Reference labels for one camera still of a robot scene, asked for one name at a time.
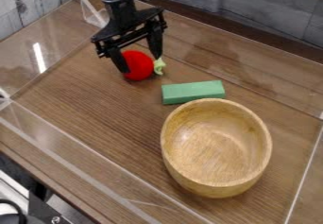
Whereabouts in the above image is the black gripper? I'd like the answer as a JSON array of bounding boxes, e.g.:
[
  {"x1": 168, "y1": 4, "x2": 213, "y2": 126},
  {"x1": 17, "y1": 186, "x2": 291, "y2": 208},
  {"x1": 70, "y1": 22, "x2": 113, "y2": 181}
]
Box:
[{"x1": 90, "y1": 1, "x2": 168, "y2": 73}]

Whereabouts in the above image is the red felt strawberry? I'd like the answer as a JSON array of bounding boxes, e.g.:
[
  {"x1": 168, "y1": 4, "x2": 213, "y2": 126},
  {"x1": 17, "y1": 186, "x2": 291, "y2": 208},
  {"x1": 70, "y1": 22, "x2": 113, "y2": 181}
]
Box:
[{"x1": 122, "y1": 50, "x2": 166, "y2": 81}]

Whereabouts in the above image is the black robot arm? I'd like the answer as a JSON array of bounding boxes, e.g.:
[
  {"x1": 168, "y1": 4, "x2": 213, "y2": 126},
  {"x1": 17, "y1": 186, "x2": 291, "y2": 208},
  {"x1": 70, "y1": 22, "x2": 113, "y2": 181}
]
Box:
[{"x1": 90, "y1": 0, "x2": 168, "y2": 73}]

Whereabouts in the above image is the green rectangular block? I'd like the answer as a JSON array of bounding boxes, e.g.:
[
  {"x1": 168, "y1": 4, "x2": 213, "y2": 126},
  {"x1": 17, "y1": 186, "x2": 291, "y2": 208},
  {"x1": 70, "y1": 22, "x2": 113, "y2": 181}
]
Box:
[{"x1": 161, "y1": 80, "x2": 225, "y2": 105}]

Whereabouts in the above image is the wooden bowl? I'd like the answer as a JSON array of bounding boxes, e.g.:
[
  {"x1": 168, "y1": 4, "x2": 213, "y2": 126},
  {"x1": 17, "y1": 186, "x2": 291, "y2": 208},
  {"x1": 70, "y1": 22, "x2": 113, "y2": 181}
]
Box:
[{"x1": 160, "y1": 98, "x2": 272, "y2": 198}]

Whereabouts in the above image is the clear acrylic corner bracket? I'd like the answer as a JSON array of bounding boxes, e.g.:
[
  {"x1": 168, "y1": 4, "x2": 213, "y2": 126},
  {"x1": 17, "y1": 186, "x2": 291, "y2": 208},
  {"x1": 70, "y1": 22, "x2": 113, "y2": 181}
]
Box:
[{"x1": 80, "y1": 0, "x2": 109, "y2": 28}]

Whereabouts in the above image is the clear acrylic enclosure wall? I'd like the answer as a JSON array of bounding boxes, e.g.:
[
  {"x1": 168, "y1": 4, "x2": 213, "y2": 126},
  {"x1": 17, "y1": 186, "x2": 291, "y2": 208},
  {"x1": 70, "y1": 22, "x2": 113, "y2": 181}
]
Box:
[{"x1": 0, "y1": 0, "x2": 323, "y2": 224}]

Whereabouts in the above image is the black metal mount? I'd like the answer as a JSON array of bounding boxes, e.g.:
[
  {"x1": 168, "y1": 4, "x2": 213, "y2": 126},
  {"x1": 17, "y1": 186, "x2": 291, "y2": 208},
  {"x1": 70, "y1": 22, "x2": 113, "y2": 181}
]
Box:
[{"x1": 26, "y1": 193, "x2": 73, "y2": 224}]

